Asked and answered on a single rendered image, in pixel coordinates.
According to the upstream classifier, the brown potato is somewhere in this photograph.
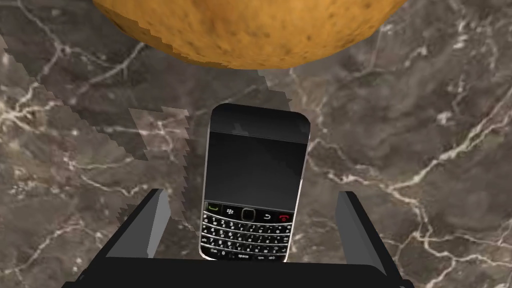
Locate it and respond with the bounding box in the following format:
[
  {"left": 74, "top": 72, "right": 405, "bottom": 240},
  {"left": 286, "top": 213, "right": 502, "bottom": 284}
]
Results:
[{"left": 91, "top": 0, "right": 409, "bottom": 71}]

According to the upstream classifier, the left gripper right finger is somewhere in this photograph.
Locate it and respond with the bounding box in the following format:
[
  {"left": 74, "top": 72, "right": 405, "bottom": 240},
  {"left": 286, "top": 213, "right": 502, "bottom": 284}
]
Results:
[{"left": 335, "top": 190, "right": 388, "bottom": 276}]

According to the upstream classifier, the black keypad mobile phone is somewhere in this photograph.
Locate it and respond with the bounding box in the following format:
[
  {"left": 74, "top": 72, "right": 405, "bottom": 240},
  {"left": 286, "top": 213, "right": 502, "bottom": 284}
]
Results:
[{"left": 198, "top": 103, "right": 312, "bottom": 263}]

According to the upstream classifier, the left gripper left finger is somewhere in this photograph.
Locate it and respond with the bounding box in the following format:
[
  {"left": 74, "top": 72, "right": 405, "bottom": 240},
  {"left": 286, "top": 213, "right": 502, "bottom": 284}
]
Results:
[{"left": 104, "top": 188, "right": 172, "bottom": 260}]

